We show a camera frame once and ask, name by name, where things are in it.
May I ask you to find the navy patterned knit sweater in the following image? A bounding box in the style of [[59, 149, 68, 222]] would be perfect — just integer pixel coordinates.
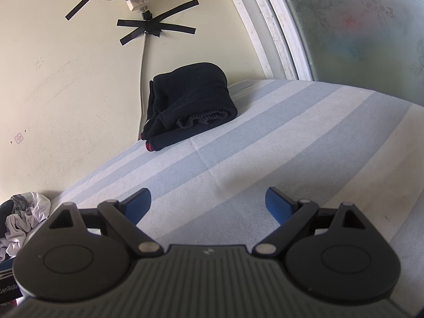
[[140, 62, 238, 153]]

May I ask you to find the white garment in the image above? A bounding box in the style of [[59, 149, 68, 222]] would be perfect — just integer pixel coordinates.
[[0, 191, 51, 262]]

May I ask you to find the striped blue bed sheet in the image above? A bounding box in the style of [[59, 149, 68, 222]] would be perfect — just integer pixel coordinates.
[[20, 79, 424, 318]]

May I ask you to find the grey printed garment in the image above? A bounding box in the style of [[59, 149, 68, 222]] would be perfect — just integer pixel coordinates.
[[10, 195, 34, 213]]

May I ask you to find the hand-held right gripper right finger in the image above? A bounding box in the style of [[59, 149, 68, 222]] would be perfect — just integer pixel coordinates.
[[254, 186, 368, 257]]

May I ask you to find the dark navy garment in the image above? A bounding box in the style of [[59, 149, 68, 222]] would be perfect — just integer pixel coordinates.
[[0, 200, 14, 239]]

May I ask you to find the white window frame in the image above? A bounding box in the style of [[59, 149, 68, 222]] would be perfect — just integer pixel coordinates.
[[217, 0, 319, 82]]

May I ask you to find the frosted patterned window glass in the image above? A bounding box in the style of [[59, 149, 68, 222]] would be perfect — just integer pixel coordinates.
[[275, 0, 424, 108]]

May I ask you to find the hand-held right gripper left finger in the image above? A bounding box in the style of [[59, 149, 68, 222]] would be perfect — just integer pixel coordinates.
[[49, 188, 164, 258]]

